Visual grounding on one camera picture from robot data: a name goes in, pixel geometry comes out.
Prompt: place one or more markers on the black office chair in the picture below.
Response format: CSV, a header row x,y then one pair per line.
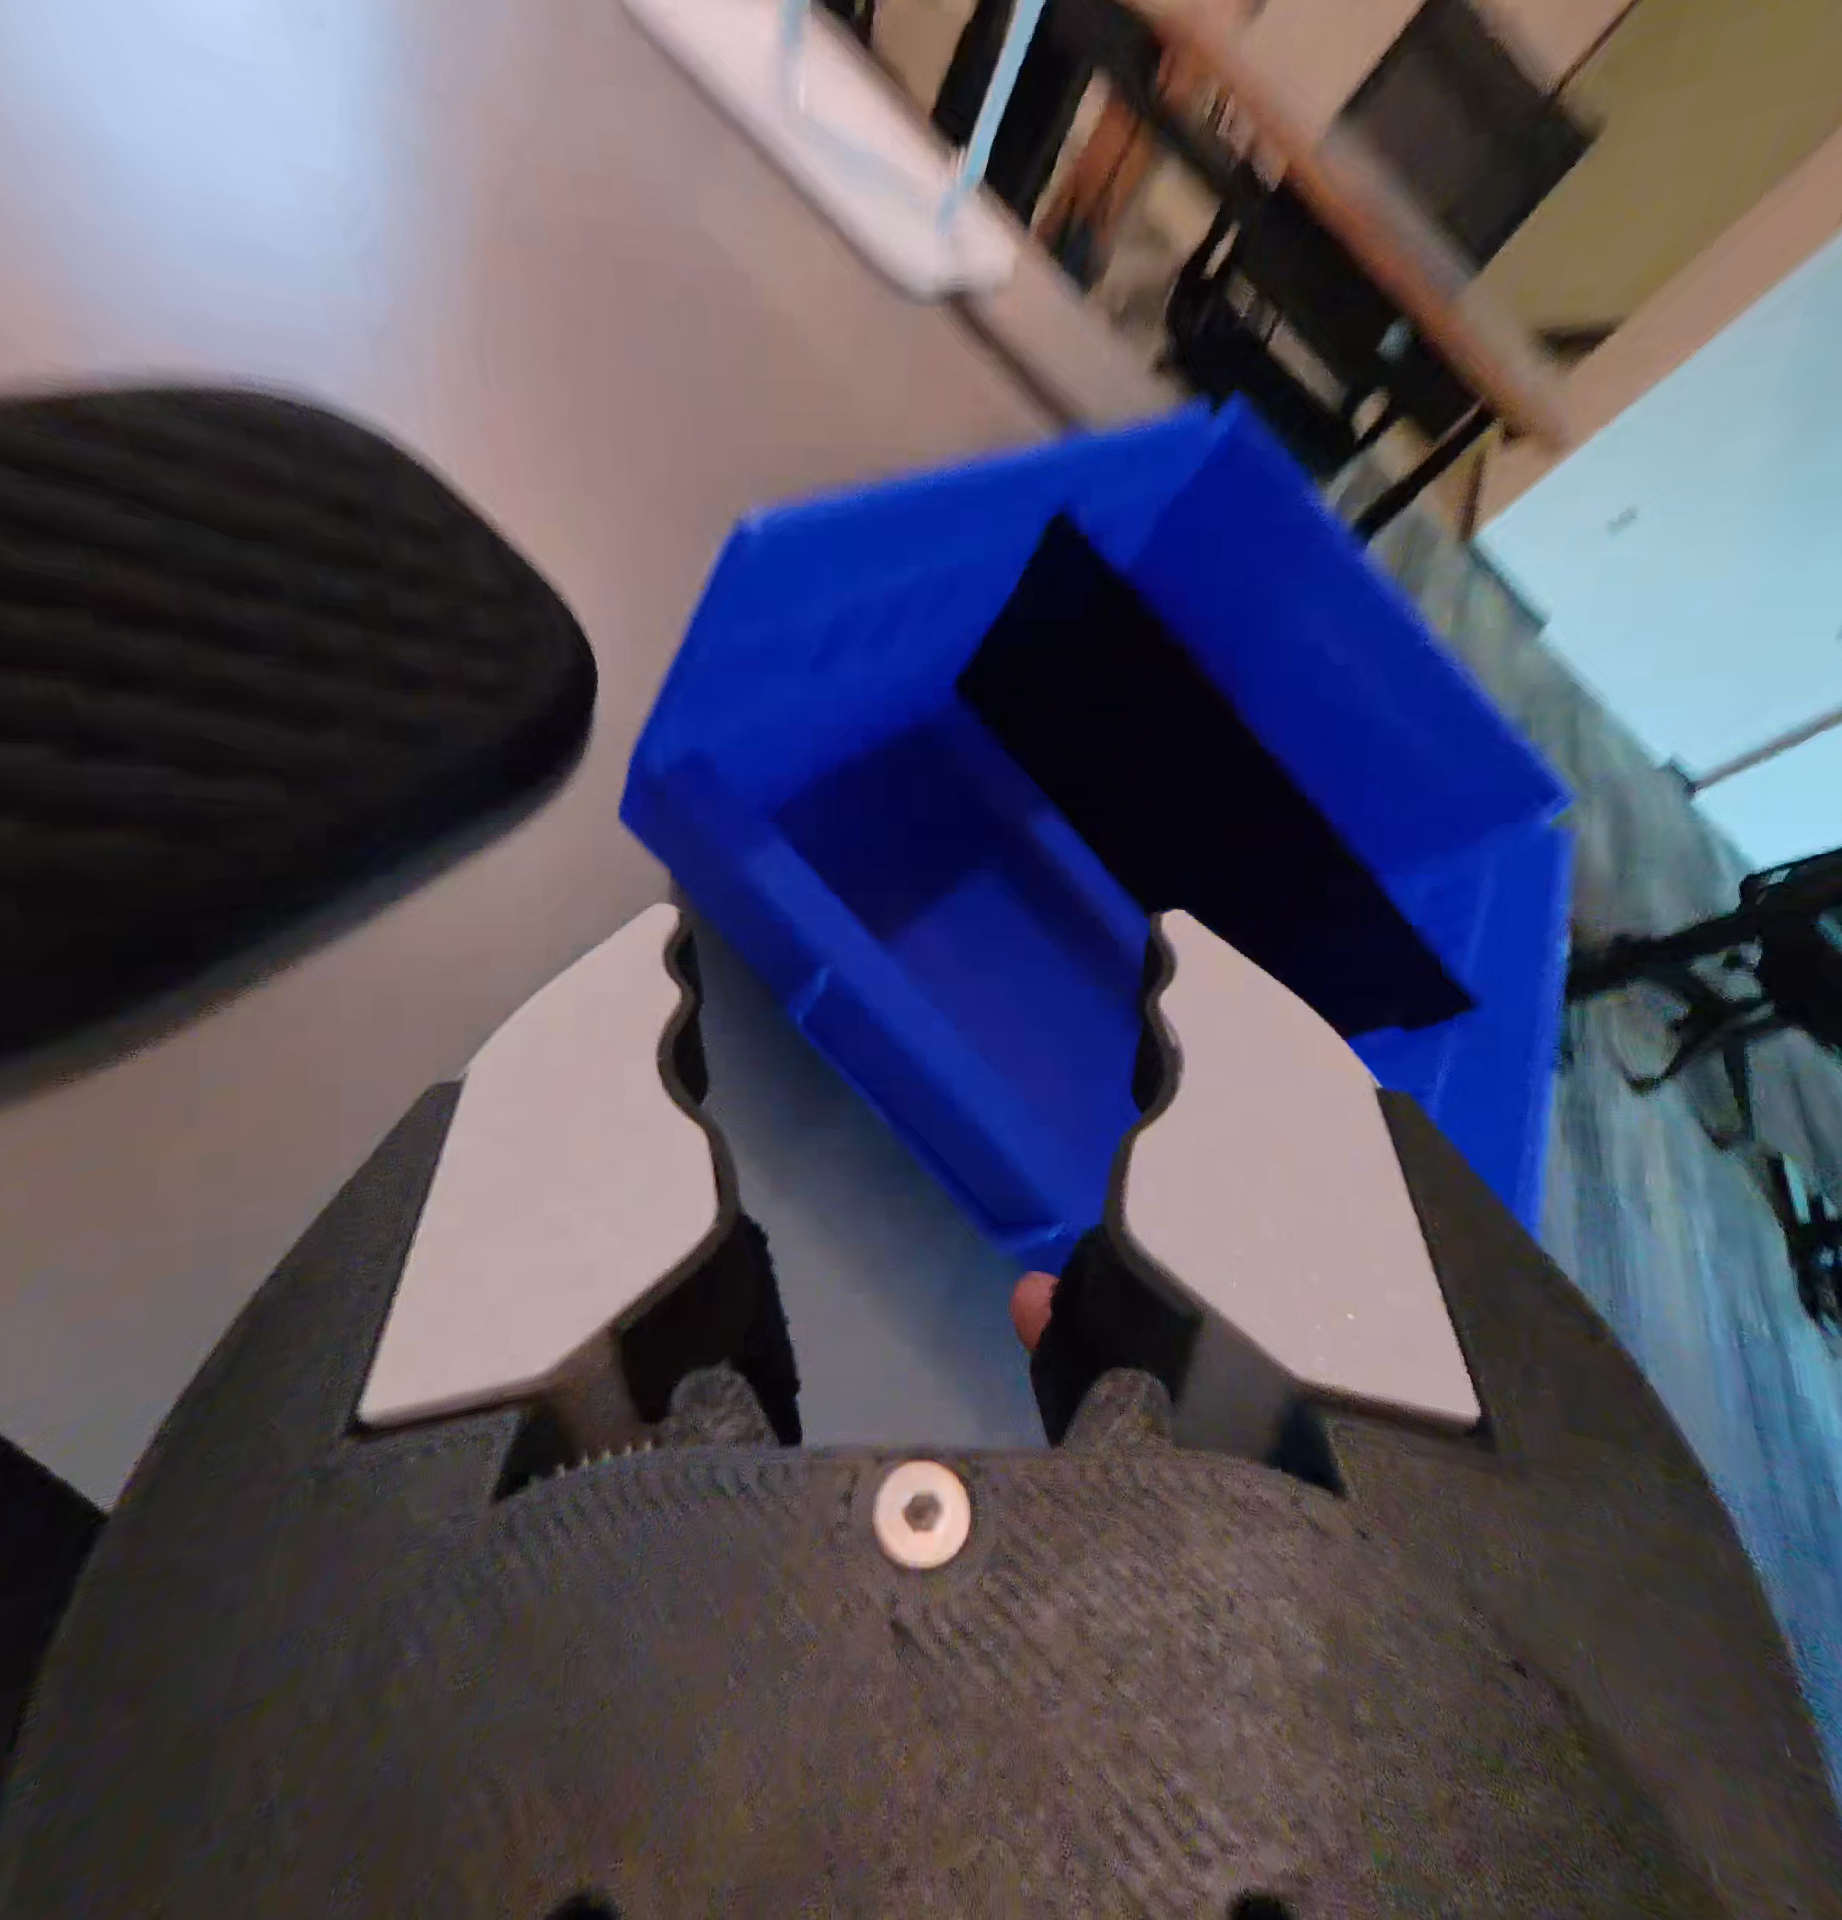
x,y
1805,900

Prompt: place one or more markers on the person's right hand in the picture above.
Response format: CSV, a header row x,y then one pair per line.
x,y
1034,1308

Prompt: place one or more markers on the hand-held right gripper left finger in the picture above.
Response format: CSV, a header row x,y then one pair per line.
x,y
547,1187

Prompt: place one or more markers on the wooden edged desk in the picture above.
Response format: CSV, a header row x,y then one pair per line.
x,y
1386,259

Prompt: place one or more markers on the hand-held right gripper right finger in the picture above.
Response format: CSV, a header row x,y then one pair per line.
x,y
1281,1187

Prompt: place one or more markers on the black bin divider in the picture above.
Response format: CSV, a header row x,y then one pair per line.
x,y
1206,782

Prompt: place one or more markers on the blue plastic bin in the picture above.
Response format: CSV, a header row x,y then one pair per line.
x,y
861,630

